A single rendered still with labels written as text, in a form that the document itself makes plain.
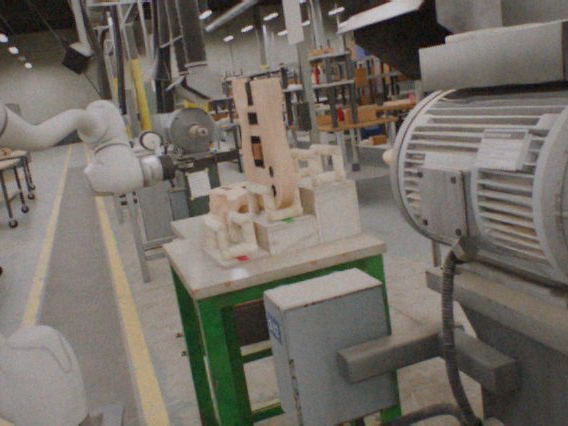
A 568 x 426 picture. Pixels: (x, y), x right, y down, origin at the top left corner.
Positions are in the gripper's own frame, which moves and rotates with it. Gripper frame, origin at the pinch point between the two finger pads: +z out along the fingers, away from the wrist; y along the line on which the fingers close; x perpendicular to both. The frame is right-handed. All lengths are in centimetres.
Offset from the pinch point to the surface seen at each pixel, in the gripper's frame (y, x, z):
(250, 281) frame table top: 26.5, -31.8, -6.1
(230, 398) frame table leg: 26, -64, -17
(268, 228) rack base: 14.1, -21.6, 5.4
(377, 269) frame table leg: 28, -38, 32
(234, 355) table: -29, -77, -2
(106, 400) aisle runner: -124, -124, -50
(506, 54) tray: 121, 19, 3
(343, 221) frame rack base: 14.2, -24.9, 29.6
